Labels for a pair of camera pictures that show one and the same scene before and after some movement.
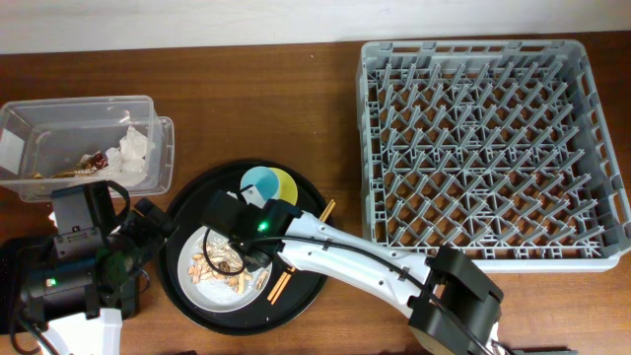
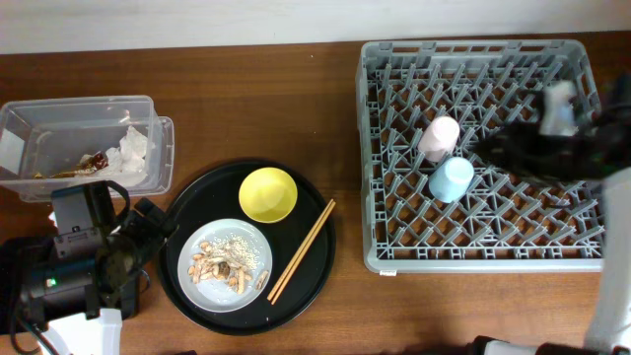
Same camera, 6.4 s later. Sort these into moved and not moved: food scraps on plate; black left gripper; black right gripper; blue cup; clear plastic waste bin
Moved: black right gripper; blue cup
Not moved: black left gripper; food scraps on plate; clear plastic waste bin
